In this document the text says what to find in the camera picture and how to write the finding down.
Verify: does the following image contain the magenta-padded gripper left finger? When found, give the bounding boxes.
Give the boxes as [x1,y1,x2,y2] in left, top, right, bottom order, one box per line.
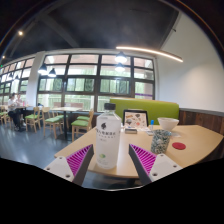
[43,143,95,187]

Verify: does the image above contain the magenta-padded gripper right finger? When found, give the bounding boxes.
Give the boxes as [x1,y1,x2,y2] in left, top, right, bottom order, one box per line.
[128,143,184,186]

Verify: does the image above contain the clear black-capped drink bottle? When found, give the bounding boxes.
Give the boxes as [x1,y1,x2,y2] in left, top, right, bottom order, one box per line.
[95,102,123,170]

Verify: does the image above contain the green speckled white mug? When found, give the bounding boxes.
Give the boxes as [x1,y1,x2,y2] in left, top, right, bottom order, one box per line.
[150,129,173,155]

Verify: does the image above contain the flat round red coaster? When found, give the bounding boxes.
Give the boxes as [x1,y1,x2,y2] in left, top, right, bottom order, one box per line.
[171,141,187,151]

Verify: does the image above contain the small dark box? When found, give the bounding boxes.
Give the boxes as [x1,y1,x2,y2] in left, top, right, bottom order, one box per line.
[124,127,138,135]

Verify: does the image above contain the wooden chairs with green seats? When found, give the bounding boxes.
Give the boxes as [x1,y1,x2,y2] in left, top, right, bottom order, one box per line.
[0,104,96,143]

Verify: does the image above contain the white ceramic bowl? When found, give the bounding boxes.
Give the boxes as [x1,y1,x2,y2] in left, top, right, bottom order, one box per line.
[157,116,180,132]

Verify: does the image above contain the black tablet with stickers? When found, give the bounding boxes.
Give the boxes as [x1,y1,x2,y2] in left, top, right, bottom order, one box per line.
[122,109,150,129]

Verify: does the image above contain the light wooden dining table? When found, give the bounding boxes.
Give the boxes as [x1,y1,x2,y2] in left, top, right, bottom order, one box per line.
[49,106,84,141]

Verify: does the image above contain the green upholstered bench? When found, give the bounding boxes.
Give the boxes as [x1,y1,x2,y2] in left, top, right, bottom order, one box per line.
[109,97,180,126]

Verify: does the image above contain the long curved linear light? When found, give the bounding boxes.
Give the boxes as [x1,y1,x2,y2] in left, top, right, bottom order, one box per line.
[115,45,184,63]

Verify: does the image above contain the black-framed window wall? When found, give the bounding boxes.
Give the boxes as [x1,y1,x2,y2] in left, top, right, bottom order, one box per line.
[0,53,156,113]

